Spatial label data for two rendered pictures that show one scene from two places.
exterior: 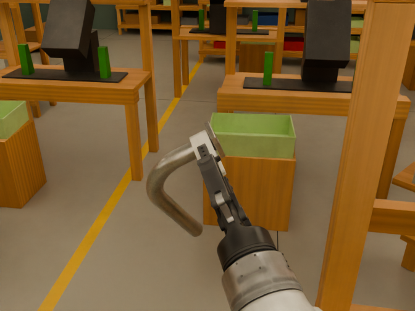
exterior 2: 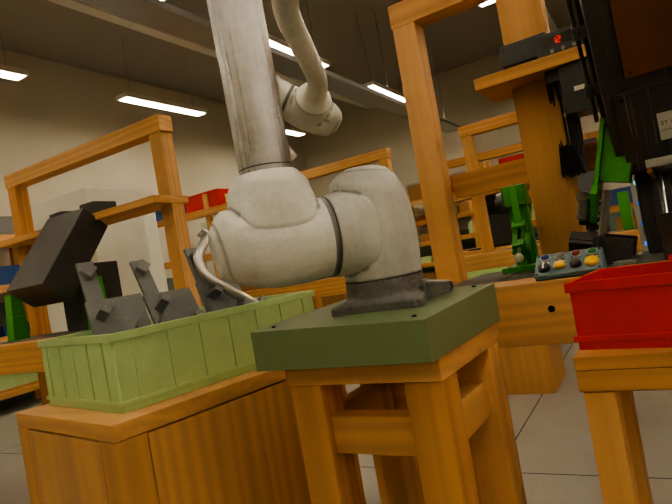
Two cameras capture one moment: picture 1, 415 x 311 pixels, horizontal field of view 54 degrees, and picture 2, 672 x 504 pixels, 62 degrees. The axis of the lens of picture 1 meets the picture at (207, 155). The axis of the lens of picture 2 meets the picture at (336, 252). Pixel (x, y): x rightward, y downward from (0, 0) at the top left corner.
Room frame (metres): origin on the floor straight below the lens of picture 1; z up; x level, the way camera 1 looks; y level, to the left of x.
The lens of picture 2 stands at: (-1.14, -0.81, 1.03)
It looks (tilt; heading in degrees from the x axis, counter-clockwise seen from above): 1 degrees up; 22
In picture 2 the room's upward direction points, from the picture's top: 10 degrees counter-clockwise
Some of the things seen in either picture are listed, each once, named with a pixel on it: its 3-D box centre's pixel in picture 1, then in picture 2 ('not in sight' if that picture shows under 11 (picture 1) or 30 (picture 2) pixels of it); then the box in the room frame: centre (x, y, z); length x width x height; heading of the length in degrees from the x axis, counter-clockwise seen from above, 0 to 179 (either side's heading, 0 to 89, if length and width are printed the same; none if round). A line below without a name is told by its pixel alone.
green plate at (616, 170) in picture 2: not in sight; (613, 157); (0.49, -0.97, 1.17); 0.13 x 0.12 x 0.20; 81
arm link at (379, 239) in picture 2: not in sight; (369, 222); (-0.09, -0.46, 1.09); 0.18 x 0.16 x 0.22; 131
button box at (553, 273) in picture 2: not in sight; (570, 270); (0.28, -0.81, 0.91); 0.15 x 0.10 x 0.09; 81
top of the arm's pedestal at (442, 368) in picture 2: not in sight; (396, 352); (-0.08, -0.47, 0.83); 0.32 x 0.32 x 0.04; 79
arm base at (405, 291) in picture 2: not in sight; (395, 288); (-0.08, -0.49, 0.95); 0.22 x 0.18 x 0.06; 90
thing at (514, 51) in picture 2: not in sight; (525, 52); (0.81, -0.80, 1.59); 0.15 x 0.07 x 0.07; 81
